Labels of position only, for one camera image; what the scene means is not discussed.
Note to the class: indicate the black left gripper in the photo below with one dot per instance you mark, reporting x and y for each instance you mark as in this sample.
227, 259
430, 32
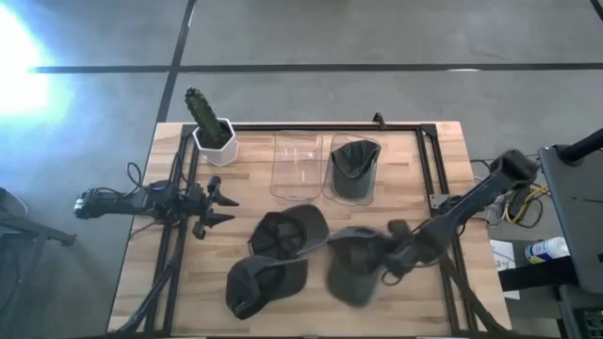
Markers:
212, 211

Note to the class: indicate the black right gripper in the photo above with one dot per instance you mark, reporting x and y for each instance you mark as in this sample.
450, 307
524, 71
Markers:
407, 252

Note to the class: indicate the olive green cap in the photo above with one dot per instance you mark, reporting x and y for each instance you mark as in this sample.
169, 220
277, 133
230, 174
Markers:
351, 273
354, 169

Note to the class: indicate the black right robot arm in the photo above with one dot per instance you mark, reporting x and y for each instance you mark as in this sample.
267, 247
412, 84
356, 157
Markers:
471, 200

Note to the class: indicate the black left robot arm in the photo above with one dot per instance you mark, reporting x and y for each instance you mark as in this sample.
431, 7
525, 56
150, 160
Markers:
122, 202

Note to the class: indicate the white hexagonal plant pot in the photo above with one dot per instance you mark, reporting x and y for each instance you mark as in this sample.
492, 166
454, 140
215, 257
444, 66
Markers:
220, 153

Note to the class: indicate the dark grey cap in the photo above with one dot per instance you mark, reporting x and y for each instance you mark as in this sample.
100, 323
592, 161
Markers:
282, 233
256, 285

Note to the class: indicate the clear plastic tray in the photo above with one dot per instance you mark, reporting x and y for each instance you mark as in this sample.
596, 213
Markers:
297, 165
374, 188

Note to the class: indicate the green cactus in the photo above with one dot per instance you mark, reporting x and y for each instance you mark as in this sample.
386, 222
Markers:
203, 115

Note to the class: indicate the white paper sheet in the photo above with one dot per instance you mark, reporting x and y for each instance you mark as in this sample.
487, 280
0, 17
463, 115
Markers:
504, 263

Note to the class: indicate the white spray can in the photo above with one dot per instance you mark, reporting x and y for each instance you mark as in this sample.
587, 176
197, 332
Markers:
546, 249

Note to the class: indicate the black chair base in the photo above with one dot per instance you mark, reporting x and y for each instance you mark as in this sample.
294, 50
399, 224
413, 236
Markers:
28, 226

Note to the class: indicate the grey equipment case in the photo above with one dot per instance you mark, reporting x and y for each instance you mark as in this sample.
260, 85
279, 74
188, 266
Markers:
575, 207

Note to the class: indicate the black pole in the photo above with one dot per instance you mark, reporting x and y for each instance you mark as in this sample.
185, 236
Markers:
581, 148

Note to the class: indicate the grey metal bracket plate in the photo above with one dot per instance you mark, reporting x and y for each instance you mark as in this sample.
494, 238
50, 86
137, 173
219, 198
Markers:
438, 201

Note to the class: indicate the black aluminium table frame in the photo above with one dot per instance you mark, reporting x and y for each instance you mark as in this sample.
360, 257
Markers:
426, 155

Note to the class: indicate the small black table-level camera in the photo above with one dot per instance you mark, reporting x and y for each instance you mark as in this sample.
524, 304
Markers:
378, 120

